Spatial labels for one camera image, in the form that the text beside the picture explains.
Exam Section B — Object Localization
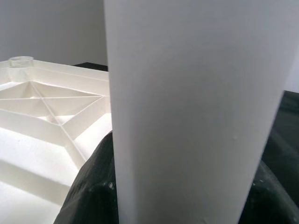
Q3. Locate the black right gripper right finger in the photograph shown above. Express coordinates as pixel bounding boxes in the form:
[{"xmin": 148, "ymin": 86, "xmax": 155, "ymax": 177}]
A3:
[{"xmin": 249, "ymin": 161, "xmax": 299, "ymax": 224}]

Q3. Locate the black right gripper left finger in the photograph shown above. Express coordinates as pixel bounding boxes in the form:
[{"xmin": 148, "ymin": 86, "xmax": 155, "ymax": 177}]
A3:
[{"xmin": 52, "ymin": 132, "xmax": 120, "ymax": 224}]

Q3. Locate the white tapered plastic table leg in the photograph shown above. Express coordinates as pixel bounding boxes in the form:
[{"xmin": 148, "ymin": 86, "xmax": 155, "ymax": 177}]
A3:
[{"xmin": 104, "ymin": 0, "xmax": 294, "ymax": 224}]

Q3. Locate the white plastic children table top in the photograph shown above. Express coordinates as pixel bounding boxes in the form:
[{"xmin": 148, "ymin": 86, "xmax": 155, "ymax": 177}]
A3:
[{"xmin": 0, "ymin": 55, "xmax": 115, "ymax": 224}]

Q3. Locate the black cloth table cover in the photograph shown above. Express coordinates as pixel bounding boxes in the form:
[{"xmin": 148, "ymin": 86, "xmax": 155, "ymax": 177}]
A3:
[{"xmin": 73, "ymin": 61, "xmax": 299, "ymax": 168}]

